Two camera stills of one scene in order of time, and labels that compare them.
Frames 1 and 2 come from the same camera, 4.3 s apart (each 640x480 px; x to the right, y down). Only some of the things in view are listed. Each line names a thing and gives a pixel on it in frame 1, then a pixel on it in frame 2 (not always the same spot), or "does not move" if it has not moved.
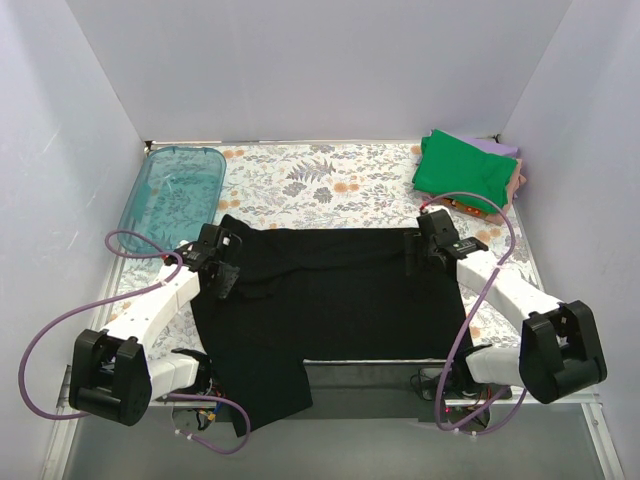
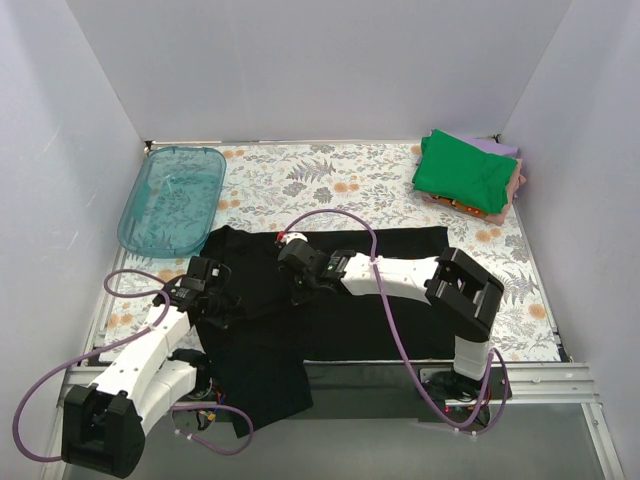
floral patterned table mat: x=336 y=186 does not move
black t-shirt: x=306 y=294 does not move
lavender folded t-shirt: x=492 y=146 does not move
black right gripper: x=422 y=248 to x=293 y=273
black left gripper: x=223 y=263 to x=223 y=310
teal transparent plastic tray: x=174 y=192 does not move
